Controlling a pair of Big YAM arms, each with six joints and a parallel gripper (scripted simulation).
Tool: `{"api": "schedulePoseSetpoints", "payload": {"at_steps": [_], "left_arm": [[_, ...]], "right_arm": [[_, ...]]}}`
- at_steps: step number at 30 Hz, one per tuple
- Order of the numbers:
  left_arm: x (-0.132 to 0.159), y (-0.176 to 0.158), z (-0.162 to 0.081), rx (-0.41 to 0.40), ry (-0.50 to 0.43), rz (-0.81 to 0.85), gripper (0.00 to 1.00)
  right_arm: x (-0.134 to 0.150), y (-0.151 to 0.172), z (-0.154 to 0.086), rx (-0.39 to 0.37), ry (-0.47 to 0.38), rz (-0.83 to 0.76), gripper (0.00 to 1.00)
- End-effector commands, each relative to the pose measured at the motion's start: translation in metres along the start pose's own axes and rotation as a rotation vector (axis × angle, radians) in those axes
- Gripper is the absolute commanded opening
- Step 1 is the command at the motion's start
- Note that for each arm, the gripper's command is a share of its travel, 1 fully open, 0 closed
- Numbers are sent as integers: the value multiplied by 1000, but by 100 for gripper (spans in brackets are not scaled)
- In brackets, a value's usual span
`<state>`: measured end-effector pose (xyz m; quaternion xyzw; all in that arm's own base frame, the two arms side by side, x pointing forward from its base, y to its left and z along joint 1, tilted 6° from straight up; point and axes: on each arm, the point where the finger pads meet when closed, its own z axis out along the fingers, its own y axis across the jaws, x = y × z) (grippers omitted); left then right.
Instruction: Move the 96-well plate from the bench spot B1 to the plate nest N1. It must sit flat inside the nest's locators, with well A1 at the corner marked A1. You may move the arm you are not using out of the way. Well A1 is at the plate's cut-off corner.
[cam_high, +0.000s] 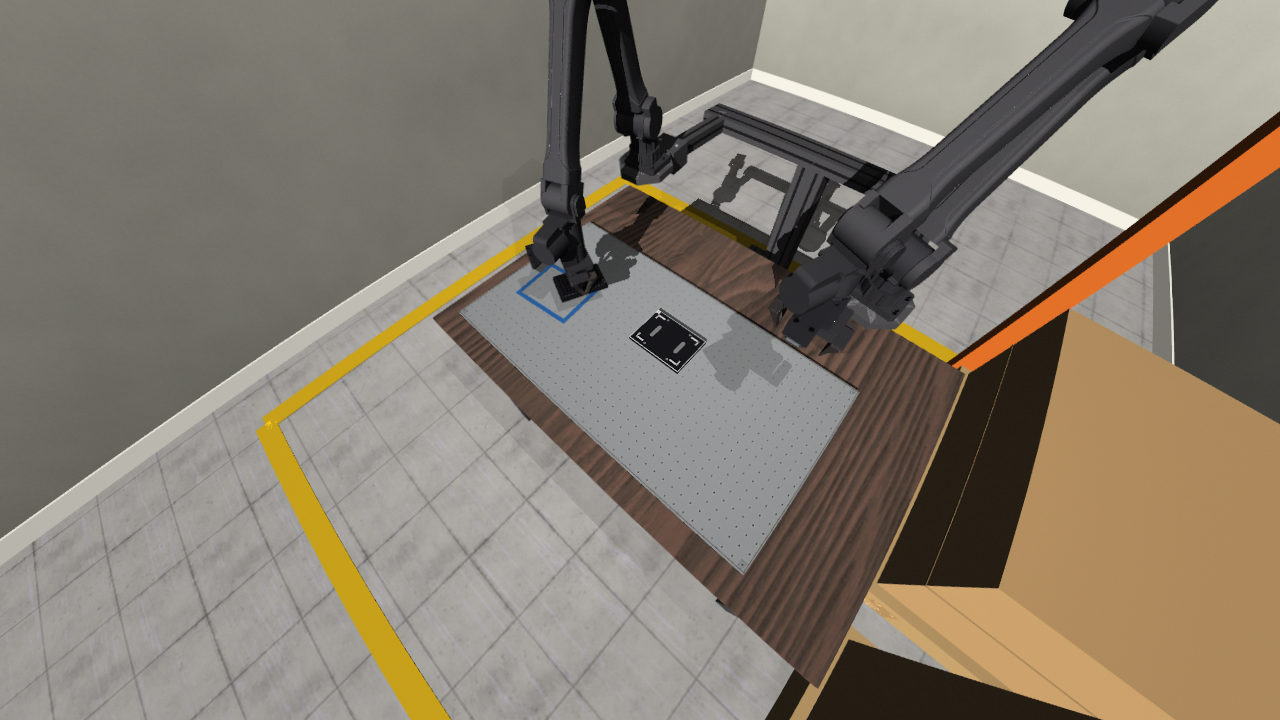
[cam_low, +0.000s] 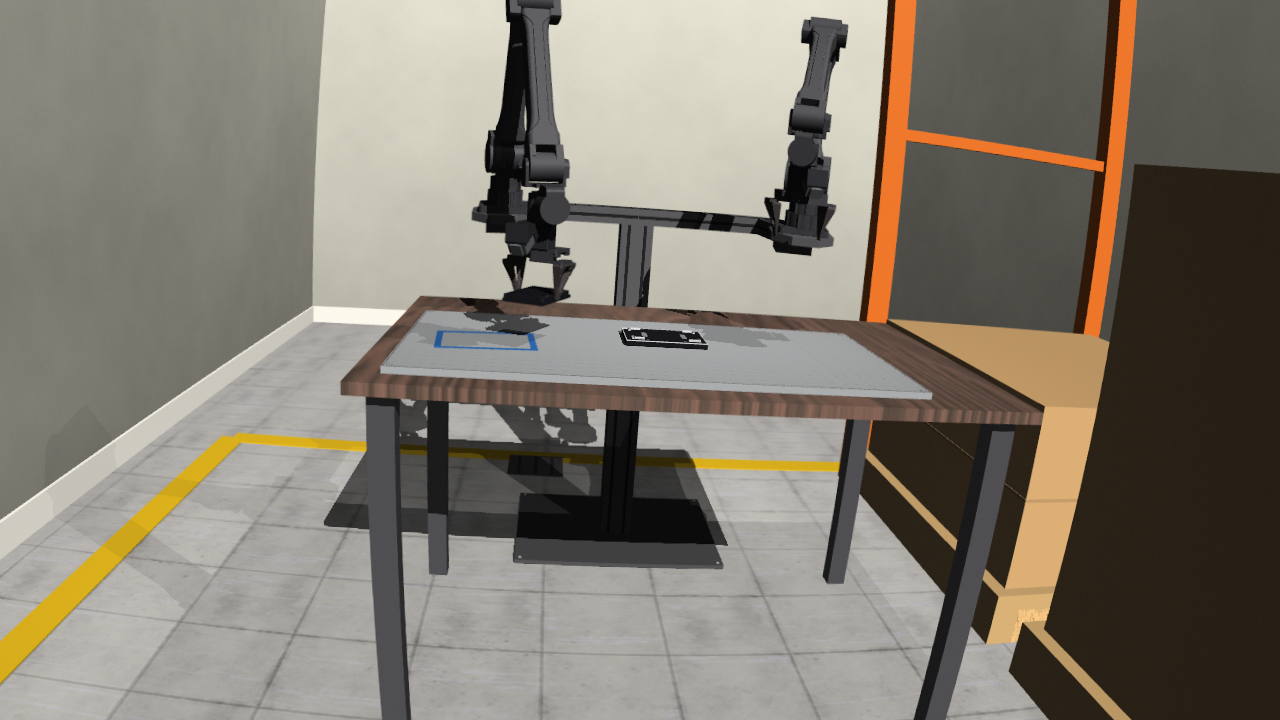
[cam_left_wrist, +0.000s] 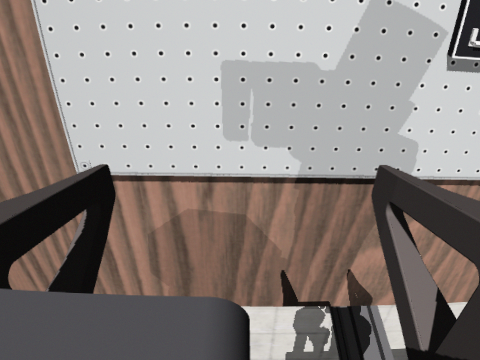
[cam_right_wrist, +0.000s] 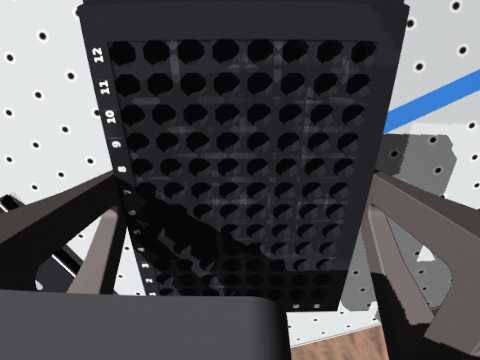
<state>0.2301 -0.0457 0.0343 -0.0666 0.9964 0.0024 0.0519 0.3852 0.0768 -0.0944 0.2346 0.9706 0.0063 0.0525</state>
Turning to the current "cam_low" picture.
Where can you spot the blue tape outline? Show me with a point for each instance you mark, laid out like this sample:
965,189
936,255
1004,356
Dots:
531,339

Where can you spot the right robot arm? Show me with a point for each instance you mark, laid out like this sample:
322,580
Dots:
509,144

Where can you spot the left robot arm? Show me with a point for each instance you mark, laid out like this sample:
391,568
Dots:
801,219

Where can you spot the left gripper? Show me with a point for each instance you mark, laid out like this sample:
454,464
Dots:
790,196

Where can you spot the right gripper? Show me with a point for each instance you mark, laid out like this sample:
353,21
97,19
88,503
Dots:
541,256

